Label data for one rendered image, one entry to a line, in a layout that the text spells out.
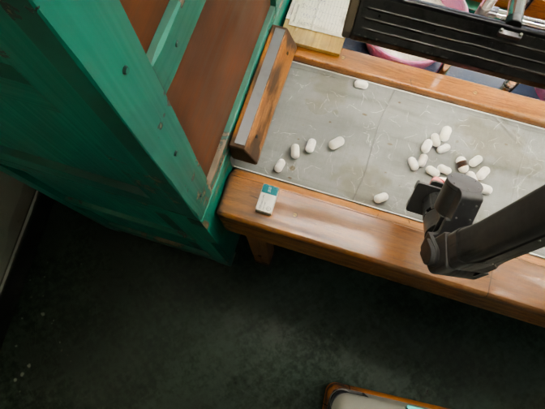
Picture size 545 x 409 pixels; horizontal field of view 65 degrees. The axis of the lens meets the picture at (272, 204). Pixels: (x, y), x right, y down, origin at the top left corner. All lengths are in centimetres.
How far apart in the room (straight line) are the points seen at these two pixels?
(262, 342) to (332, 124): 92
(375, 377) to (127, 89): 145
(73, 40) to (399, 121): 82
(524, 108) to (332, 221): 52
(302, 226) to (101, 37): 63
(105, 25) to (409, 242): 73
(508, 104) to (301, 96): 47
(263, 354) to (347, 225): 85
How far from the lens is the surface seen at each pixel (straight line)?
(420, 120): 107
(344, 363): 168
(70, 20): 34
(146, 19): 47
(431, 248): 71
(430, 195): 84
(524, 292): 102
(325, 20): 112
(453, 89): 110
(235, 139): 86
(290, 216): 91
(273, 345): 165
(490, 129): 112
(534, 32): 77
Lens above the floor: 165
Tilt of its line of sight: 75 degrees down
